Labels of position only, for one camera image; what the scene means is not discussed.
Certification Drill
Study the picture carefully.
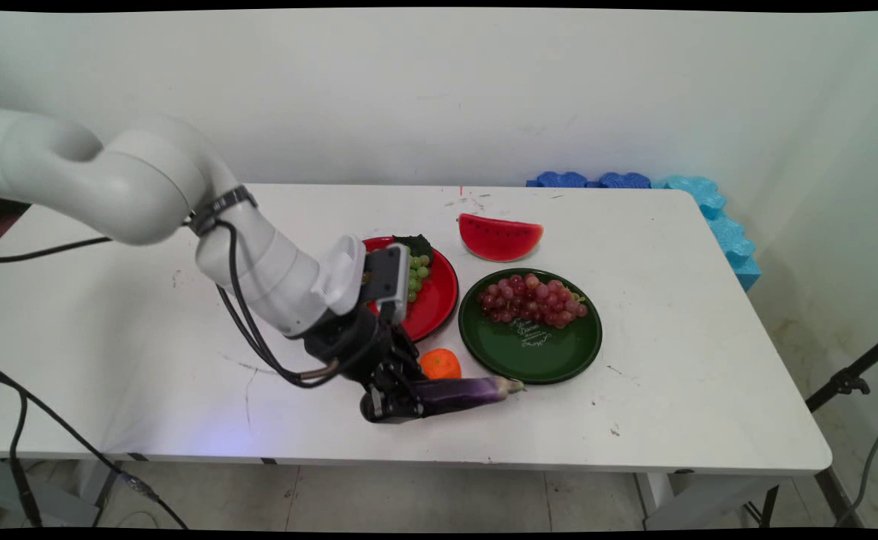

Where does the black cable behind arm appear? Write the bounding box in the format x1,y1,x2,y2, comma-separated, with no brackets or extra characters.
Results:
0,236,114,264

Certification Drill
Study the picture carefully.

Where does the orange toy tangerine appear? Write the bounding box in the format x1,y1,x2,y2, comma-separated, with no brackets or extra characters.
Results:
418,348,462,380

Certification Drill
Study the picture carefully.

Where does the red watermelon slice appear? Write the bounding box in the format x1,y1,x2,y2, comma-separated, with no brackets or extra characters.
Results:
459,213,544,263

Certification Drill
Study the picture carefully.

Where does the light blue foam mat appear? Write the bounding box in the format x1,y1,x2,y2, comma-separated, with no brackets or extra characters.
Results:
652,175,762,293

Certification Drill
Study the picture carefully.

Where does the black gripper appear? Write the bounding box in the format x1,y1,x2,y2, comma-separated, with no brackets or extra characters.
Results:
304,304,426,425

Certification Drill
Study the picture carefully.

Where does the black cable with connector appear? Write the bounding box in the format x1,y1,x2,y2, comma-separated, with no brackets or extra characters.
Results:
0,358,189,530

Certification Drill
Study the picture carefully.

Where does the purple toy eggplant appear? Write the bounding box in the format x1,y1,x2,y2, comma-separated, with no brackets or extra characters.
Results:
409,376,525,416

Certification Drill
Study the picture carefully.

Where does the white table leg frame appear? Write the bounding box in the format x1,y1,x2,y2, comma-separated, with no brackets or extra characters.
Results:
633,471,789,530

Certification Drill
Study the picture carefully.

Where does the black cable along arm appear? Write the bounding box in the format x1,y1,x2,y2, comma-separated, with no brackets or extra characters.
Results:
184,217,342,389

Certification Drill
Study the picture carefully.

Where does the red grape bunch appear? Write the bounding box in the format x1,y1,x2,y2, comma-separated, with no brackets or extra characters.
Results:
479,273,590,329

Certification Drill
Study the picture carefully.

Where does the black tripod stand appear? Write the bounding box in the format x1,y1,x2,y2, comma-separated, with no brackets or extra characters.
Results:
805,330,878,413

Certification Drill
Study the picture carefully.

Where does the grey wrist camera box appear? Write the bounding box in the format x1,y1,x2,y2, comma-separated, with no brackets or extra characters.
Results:
364,244,411,325

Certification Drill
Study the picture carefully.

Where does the dark green round plate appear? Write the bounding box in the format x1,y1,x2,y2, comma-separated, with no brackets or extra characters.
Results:
458,268,603,386

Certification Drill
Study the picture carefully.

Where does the dark blue foam mat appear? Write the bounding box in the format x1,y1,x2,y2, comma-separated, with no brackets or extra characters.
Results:
526,171,591,189
595,172,652,189

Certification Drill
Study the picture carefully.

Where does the green grape bunch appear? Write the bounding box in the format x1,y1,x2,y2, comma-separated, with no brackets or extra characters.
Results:
392,234,434,304

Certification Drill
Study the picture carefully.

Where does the red round plate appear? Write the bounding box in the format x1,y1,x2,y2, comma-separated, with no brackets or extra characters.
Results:
360,236,460,343

